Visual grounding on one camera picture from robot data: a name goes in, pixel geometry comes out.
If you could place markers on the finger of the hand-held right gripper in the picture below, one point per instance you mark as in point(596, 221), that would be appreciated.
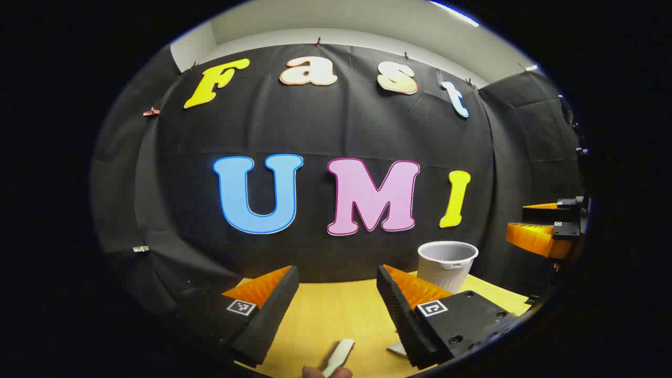
point(535, 239)
point(546, 214)

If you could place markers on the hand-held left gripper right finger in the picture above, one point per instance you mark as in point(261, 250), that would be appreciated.
point(401, 320)

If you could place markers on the white ribbed garbage bin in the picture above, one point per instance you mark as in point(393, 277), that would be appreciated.
point(446, 270)

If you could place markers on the small white broom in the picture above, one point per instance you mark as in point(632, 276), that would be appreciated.
point(340, 353)

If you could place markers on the pink clip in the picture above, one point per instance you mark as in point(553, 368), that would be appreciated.
point(151, 112)

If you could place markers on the white dustpan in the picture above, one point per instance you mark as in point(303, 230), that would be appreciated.
point(398, 349)

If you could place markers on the wooden desktop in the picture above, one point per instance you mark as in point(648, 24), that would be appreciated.
point(336, 315)

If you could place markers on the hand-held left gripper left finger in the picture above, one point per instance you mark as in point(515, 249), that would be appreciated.
point(268, 320)

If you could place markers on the white clip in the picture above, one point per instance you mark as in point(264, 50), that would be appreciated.
point(140, 249)

